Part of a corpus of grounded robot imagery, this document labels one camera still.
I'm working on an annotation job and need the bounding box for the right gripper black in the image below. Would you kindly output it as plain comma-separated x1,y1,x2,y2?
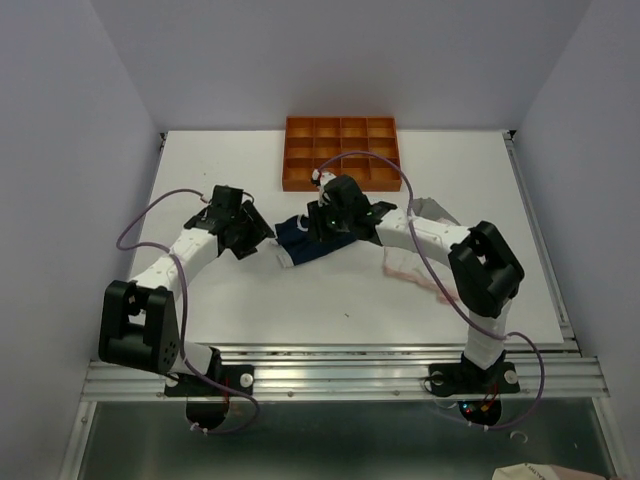
305,196,353,244

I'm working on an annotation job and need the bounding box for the navy blue underwear white trim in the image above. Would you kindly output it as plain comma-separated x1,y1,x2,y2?
274,214,346,268

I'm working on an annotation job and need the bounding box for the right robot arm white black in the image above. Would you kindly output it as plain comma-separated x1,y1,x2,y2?
307,170,524,390

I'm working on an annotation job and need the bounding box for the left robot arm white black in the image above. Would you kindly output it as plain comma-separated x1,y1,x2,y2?
98,185,275,394

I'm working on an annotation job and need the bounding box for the white pink grey underwear pile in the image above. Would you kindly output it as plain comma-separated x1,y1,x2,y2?
381,197,469,306

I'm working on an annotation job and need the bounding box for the orange compartment tray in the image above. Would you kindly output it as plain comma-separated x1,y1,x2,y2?
281,116,402,192

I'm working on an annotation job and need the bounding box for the white pink bag corner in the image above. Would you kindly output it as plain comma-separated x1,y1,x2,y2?
492,463,602,480

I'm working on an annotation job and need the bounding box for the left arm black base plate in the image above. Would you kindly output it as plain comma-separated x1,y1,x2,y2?
163,364,255,398

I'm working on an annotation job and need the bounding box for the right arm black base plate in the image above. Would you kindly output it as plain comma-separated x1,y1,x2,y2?
425,362,521,398

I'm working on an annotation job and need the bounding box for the aluminium rail frame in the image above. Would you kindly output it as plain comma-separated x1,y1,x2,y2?
82,131,615,479

